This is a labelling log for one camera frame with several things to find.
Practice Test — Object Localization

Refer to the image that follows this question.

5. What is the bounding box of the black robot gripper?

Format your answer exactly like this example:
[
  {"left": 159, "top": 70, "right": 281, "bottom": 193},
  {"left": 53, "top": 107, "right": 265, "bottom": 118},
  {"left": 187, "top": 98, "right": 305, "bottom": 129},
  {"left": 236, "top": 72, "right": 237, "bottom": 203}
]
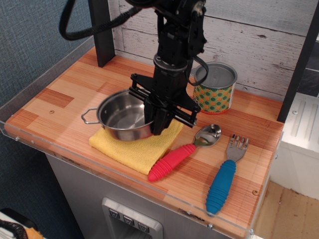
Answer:
[{"left": 130, "top": 66, "right": 200, "bottom": 135}]

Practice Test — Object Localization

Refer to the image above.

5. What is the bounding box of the small stainless steel pot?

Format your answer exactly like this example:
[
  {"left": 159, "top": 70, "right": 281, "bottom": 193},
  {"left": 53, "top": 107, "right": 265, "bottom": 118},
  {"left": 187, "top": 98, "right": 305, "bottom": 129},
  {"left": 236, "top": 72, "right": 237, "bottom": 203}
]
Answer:
[{"left": 81, "top": 90, "right": 153, "bottom": 141}]

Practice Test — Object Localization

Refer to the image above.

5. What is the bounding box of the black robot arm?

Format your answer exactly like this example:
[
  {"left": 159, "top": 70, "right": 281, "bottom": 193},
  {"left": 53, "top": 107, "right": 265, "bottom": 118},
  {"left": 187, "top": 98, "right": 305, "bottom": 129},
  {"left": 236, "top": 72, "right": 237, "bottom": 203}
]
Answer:
[{"left": 128, "top": 0, "right": 207, "bottom": 135}]

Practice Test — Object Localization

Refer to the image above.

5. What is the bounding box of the yellow folded cloth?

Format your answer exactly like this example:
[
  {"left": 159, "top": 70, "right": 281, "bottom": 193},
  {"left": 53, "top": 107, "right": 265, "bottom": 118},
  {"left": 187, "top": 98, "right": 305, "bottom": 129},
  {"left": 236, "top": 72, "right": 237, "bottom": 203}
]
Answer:
[{"left": 89, "top": 120, "right": 183, "bottom": 175}]

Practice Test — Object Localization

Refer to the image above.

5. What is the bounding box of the green orange patterned tin can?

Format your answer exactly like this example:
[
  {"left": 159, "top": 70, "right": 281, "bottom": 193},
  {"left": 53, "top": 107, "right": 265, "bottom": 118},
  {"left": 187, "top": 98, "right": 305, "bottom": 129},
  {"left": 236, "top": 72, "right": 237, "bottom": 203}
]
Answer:
[{"left": 193, "top": 62, "right": 237, "bottom": 115}]

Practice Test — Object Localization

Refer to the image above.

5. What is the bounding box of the grey cabinet with dispenser panel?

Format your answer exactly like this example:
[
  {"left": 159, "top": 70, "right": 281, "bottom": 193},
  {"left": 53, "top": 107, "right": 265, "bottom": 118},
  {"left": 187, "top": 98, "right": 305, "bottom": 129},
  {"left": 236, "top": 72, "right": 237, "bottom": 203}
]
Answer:
[{"left": 46, "top": 155, "right": 227, "bottom": 239}]

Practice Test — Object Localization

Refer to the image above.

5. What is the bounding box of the clear acrylic table guard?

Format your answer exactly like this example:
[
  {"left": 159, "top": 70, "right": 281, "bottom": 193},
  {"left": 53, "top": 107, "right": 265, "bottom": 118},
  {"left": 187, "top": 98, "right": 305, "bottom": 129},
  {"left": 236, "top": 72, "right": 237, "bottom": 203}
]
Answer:
[{"left": 0, "top": 49, "right": 283, "bottom": 239}]

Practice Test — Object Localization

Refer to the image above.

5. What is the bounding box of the white cabinet at right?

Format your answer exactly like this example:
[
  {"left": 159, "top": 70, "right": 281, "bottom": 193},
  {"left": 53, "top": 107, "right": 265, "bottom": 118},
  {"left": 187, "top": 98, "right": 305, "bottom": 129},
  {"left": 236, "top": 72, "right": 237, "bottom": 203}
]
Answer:
[{"left": 270, "top": 93, "right": 319, "bottom": 199}]

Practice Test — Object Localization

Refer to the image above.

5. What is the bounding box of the black and orange object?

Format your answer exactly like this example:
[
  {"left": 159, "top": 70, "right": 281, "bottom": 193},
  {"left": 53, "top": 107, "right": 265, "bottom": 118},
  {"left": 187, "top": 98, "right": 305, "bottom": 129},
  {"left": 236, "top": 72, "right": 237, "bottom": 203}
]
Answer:
[{"left": 0, "top": 208, "right": 45, "bottom": 239}]

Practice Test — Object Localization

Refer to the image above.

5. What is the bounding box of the spoon with red handle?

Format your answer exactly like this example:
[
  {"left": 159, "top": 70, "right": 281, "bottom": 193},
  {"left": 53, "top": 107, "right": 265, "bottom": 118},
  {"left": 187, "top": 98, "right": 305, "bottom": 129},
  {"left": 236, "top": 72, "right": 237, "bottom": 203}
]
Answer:
[{"left": 148, "top": 124, "right": 222, "bottom": 182}]

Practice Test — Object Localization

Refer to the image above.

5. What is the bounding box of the fork with blue handle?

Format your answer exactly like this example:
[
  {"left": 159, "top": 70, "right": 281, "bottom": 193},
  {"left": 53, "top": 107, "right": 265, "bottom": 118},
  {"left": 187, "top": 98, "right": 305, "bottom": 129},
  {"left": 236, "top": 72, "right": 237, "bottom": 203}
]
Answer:
[{"left": 205, "top": 134, "right": 249, "bottom": 214}]

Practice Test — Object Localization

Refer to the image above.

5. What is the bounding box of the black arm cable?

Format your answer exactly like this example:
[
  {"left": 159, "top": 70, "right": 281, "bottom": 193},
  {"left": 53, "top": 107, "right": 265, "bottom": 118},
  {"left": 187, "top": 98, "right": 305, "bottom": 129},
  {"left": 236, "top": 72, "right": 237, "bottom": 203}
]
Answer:
[{"left": 59, "top": 0, "right": 209, "bottom": 87}]

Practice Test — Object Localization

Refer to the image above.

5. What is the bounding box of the black vertical post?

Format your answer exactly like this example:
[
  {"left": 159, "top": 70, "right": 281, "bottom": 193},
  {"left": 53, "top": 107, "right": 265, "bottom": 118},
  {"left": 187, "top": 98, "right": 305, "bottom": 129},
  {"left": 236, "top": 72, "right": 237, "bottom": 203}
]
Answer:
[{"left": 277, "top": 3, "right": 319, "bottom": 123}]

